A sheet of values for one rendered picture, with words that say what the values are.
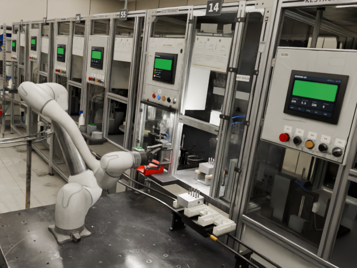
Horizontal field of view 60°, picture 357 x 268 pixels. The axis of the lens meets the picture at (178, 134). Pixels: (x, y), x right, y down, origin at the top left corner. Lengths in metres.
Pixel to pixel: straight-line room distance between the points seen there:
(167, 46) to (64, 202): 1.20
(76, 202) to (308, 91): 1.26
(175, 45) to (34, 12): 7.30
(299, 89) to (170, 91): 0.95
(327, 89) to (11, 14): 8.32
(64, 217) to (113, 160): 0.41
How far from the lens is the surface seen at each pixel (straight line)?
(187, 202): 1.80
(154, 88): 2.31
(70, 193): 1.76
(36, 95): 1.77
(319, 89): 1.46
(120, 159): 1.64
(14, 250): 1.82
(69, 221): 1.80
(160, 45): 2.30
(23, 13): 9.17
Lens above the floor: 1.65
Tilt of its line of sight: 12 degrees down
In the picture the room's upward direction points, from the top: 7 degrees clockwise
